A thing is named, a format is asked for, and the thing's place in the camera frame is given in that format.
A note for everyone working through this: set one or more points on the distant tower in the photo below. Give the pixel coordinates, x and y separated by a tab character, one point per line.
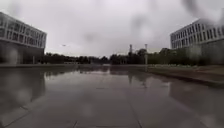
130	53

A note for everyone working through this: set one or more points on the row of dark trees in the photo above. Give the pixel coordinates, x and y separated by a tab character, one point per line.
133	58

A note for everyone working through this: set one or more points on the wet grey paved plaza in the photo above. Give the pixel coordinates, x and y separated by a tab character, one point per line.
106	100

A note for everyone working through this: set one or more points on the large grey glass building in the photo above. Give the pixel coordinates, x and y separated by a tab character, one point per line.
20	40

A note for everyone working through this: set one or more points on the pale grid-window building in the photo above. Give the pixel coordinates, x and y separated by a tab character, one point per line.
196	38

